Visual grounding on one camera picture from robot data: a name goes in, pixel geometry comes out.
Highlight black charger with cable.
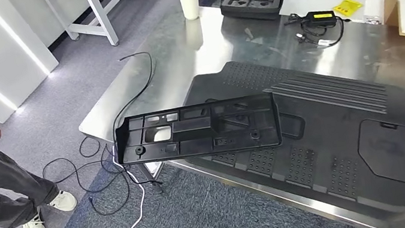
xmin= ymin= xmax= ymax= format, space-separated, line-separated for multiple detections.
xmin=283 ymin=4 xmax=355 ymax=54

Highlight white floor cable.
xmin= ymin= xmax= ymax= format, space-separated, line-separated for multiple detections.
xmin=83 ymin=142 xmax=151 ymax=228

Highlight white cup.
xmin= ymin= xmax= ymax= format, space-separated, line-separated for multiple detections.
xmin=179 ymin=0 xmax=203 ymax=22

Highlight black engine cover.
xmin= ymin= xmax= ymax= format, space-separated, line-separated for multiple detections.
xmin=176 ymin=35 xmax=405 ymax=228

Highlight black plastic panel part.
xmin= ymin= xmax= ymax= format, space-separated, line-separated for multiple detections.
xmin=110 ymin=91 xmax=284 ymax=171

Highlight black cable on workbench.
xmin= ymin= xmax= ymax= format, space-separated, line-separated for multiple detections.
xmin=100 ymin=50 xmax=172 ymax=190

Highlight white frame table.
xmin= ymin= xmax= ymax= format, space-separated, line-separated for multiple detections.
xmin=41 ymin=0 xmax=179 ymax=56

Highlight black floor cables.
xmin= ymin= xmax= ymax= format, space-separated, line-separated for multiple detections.
xmin=37 ymin=126 xmax=167 ymax=225

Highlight stainless steel workbench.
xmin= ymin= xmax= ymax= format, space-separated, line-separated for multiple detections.
xmin=62 ymin=0 xmax=405 ymax=228

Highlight yellow sticker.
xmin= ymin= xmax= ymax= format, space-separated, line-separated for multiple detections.
xmin=332 ymin=0 xmax=365 ymax=20

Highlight white power strip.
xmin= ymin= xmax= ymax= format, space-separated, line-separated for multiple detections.
xmin=145 ymin=160 xmax=165 ymax=180

